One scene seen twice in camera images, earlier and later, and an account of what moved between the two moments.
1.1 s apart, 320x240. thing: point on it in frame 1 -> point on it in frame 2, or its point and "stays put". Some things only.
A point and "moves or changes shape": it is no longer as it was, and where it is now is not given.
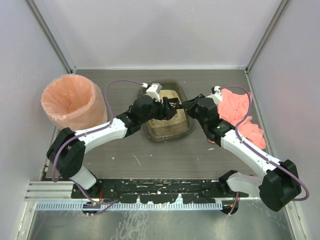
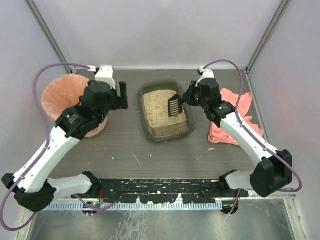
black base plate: [158, 191] stays put
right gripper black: [191, 105] -> [188, 94]
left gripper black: [164, 110] -> [119, 99]
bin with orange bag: [74, 102] stays put
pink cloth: [234, 108] stays put
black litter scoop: [174, 102] moves or changes shape
